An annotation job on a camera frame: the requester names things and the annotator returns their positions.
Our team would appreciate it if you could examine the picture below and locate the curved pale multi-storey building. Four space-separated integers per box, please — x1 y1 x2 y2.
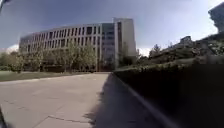
18 17 138 71

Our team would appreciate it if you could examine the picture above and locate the row of trees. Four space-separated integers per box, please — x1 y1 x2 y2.
0 44 100 74

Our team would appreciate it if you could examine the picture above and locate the small dark tree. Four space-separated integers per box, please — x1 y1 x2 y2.
148 43 163 59

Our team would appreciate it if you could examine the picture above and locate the narrow pale kerb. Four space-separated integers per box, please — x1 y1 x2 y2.
112 73 181 128

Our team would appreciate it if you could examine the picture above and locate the grey concrete slab pavement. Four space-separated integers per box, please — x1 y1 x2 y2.
0 72 168 128

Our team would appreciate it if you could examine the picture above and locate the low building behind bushes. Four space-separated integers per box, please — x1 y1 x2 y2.
166 35 214 52

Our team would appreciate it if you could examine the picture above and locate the dark clipped hedge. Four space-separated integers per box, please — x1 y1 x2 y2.
113 54 224 128

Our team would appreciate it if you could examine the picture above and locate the grass strip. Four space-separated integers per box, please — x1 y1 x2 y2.
0 70 84 83

